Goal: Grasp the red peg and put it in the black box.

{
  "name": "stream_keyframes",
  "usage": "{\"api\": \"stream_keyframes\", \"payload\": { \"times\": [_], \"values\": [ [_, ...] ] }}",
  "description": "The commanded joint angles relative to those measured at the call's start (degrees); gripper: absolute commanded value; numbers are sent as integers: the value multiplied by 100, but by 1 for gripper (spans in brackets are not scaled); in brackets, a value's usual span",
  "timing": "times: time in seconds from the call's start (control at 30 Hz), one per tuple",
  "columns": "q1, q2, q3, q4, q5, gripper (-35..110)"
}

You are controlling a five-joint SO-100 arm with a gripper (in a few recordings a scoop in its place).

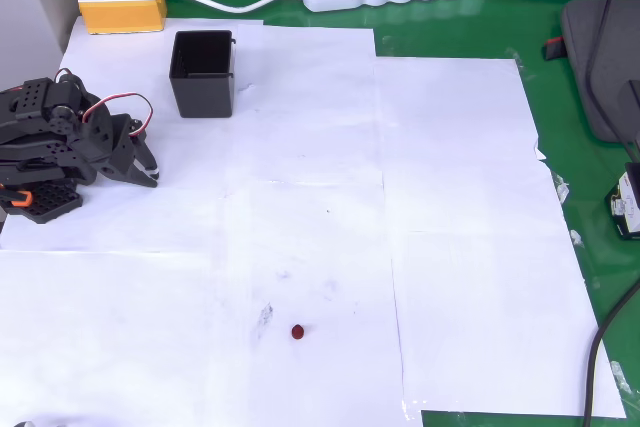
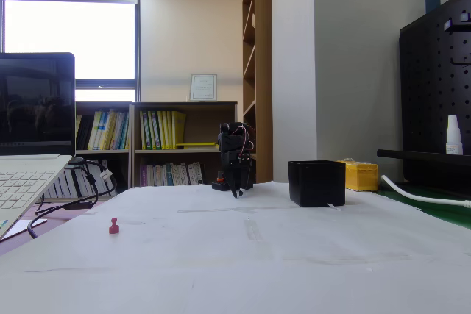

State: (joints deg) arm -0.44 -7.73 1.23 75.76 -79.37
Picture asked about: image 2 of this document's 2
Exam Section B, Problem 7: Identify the black square container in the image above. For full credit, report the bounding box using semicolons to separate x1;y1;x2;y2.
287;160;347;208

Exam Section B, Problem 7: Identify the yellow cardboard box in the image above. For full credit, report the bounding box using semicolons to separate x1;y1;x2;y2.
336;158;380;193

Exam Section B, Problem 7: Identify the flat yellow book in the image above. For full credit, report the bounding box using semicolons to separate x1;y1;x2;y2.
175;141;219;151

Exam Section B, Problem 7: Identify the framed certificate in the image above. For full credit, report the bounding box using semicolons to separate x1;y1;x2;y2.
188;74;219;103

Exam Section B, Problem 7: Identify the white paper sheet cover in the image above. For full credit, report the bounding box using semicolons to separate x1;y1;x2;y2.
0;181;471;314

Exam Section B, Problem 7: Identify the tall wooden bookshelf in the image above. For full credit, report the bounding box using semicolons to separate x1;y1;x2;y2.
241;0;274;185

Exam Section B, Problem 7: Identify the green desk mat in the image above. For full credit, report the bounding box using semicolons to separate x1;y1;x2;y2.
369;180;471;230

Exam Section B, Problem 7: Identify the window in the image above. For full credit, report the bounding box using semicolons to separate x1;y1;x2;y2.
0;0;140;104

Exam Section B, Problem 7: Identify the white laptop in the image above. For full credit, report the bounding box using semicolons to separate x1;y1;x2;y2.
0;51;77;242

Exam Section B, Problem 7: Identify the black pegboard stand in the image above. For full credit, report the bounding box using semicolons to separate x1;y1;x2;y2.
376;0;471;190

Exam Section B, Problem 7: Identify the white card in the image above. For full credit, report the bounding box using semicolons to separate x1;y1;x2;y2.
2;218;49;238

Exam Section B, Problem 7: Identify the small white bottle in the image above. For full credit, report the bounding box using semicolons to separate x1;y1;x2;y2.
445;114;464;156

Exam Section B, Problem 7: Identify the red servo wire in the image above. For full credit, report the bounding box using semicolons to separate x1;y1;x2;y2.
235;125;257;160

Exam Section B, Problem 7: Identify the thin black cable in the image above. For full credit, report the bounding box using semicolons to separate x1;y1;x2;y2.
79;159;119;198

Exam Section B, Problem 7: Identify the white power cable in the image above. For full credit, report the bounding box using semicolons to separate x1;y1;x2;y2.
380;174;471;210

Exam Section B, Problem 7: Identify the thick black cable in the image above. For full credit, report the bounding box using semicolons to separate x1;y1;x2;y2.
27;166;100;240

